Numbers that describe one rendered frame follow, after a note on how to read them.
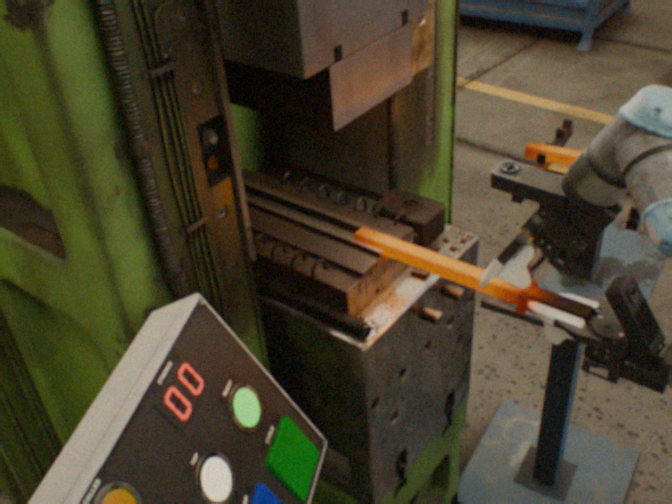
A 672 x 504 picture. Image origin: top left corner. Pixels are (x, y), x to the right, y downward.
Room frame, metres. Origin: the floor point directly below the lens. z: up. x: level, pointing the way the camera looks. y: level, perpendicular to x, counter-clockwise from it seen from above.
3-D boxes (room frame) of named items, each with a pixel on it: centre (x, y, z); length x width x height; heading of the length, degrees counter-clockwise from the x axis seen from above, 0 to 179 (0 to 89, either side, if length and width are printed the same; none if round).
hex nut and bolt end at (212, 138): (0.93, 0.17, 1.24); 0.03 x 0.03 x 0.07; 49
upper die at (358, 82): (1.12, 0.08, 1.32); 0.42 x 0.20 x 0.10; 49
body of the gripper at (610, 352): (0.73, -0.41, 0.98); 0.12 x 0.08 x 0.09; 49
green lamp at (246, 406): (0.58, 0.12, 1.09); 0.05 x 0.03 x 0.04; 139
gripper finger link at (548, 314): (0.78, -0.32, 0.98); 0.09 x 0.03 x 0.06; 52
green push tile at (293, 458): (0.56, 0.08, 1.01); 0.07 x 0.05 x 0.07; 164
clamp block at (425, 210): (1.16, -0.15, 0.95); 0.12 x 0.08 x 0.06; 49
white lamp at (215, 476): (0.48, 0.15, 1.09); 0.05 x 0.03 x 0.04; 139
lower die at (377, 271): (1.12, 0.08, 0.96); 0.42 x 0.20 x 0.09; 49
